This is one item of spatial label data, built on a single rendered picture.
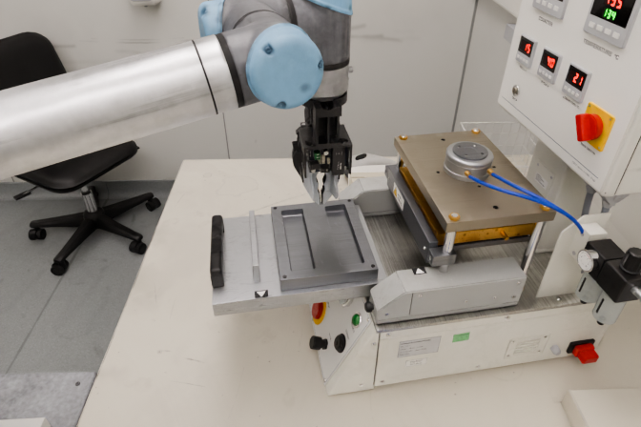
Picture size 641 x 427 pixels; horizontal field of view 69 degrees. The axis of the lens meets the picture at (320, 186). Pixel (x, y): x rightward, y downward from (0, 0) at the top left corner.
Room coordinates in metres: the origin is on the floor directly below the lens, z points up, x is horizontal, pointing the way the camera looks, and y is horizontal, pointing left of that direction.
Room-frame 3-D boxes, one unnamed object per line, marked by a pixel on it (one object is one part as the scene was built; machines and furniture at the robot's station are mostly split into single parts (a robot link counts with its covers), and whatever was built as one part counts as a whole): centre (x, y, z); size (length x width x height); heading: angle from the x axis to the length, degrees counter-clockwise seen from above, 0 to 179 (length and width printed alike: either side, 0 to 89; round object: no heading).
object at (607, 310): (0.48, -0.42, 1.05); 0.15 x 0.05 x 0.15; 9
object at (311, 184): (0.61, 0.01, 1.12); 0.06 x 0.03 x 0.09; 9
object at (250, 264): (0.63, 0.05, 0.97); 0.30 x 0.22 x 0.08; 99
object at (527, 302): (0.69, -0.29, 0.93); 0.46 x 0.35 x 0.01; 99
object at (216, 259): (0.61, 0.18, 0.99); 0.15 x 0.02 x 0.04; 9
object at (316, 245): (0.64, 0.00, 0.98); 0.20 x 0.17 x 0.03; 9
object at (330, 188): (0.62, -0.02, 1.12); 0.06 x 0.03 x 0.09; 9
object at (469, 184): (0.67, -0.29, 1.08); 0.31 x 0.24 x 0.13; 9
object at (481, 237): (0.67, -0.26, 1.07); 0.22 x 0.17 x 0.10; 9
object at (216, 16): (0.57, 0.09, 1.38); 0.11 x 0.11 x 0.08; 21
